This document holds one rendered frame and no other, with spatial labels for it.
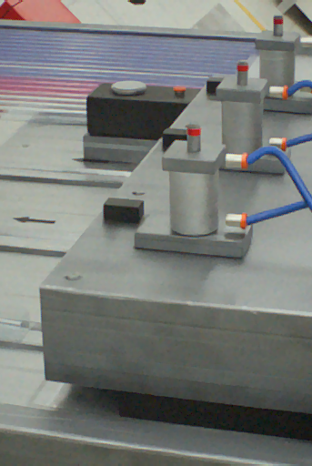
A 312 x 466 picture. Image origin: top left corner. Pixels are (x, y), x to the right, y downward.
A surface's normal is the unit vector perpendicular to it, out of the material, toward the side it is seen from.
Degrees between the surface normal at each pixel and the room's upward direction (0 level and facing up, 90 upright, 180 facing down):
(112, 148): 90
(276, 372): 90
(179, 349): 90
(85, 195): 45
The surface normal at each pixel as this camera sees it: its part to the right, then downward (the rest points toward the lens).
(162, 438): -0.01, -0.92
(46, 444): -0.26, 0.39
